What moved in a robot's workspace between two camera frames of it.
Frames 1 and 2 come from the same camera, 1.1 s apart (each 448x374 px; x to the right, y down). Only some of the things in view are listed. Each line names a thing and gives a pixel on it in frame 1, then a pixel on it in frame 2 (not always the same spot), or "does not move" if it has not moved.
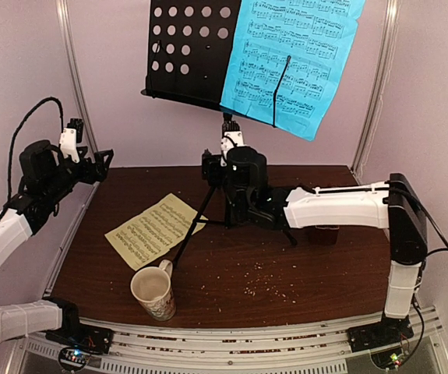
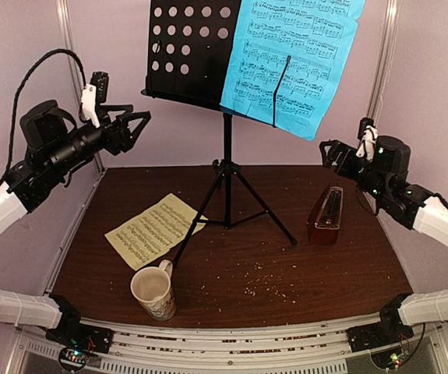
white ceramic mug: [151, 287] does not move
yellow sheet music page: [161, 227] does not move
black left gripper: [100, 169] → [123, 139]
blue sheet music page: [319, 36] does not move
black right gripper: [212, 170] → [345, 159]
